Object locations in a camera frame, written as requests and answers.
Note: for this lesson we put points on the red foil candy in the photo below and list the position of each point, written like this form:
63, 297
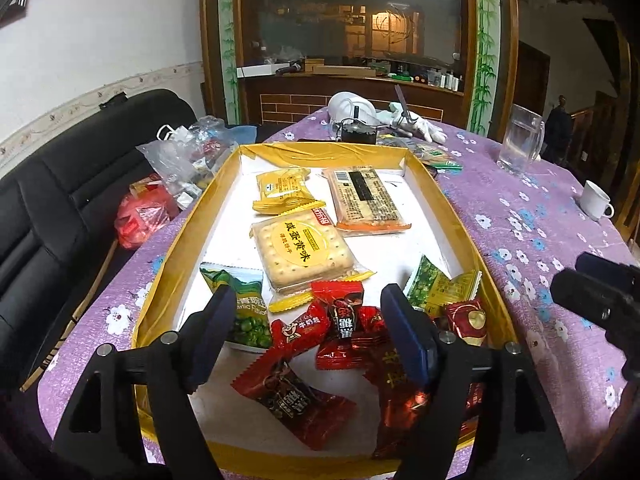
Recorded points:
360, 345

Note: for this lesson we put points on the bamboo painted pillar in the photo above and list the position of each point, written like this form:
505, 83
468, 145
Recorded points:
228, 45
485, 45

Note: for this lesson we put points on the red plastic bag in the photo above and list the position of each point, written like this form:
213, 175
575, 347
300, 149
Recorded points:
145, 212

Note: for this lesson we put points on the dark red gold candy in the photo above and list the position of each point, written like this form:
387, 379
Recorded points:
465, 320

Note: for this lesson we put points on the yellow cracker packet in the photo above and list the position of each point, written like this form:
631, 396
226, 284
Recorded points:
302, 252

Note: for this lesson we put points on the black sofa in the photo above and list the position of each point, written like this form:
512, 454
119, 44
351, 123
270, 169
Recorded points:
60, 210

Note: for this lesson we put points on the orange edged cracker packet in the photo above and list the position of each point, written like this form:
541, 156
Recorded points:
367, 200

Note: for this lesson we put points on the white face mask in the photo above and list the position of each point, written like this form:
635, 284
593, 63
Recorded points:
167, 132

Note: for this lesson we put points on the black microphone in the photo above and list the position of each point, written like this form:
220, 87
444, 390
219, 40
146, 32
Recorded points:
289, 69

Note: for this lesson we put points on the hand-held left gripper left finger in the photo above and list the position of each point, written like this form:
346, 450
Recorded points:
216, 332

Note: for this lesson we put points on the large dark red packet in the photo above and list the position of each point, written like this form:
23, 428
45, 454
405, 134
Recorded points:
395, 400

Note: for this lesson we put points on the bright red small candy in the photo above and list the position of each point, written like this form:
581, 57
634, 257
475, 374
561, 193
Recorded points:
295, 332

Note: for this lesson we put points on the dark standing figure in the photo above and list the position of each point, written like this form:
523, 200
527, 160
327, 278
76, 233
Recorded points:
557, 130

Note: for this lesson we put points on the wooden counter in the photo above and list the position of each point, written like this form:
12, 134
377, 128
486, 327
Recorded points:
310, 95

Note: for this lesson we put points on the yellow cardboard box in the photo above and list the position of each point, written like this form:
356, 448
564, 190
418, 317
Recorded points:
440, 195

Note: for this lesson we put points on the purple floral tablecloth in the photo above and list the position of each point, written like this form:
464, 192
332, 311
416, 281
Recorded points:
525, 240

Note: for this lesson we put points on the white plastic tub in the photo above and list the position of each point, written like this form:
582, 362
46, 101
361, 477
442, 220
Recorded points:
350, 107

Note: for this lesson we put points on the green biscuit packet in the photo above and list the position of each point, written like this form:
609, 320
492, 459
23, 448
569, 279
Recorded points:
437, 155

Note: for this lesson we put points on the glass mug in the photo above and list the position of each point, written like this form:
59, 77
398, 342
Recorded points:
520, 140

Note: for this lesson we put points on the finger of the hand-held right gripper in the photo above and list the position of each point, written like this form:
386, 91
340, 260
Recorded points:
610, 267
595, 297

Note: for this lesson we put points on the green pea packet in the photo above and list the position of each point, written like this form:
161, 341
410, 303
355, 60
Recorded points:
247, 310
435, 285

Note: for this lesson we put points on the clear plastic bag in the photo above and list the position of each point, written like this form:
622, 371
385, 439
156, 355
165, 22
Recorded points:
190, 160

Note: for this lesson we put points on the gold foil snack packet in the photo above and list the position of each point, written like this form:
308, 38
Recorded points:
282, 190

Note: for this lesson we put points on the wooden door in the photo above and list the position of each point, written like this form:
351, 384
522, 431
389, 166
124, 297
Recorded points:
532, 85

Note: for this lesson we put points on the black device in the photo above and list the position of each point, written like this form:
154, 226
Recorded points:
357, 132

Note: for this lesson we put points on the black slotted spatula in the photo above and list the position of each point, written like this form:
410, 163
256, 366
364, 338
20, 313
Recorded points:
402, 105

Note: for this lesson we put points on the white gloves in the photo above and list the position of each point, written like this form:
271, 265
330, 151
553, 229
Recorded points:
420, 125

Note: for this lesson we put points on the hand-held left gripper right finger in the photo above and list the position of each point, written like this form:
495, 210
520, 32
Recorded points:
406, 332

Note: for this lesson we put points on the white cup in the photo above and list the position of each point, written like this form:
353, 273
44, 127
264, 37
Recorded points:
595, 200

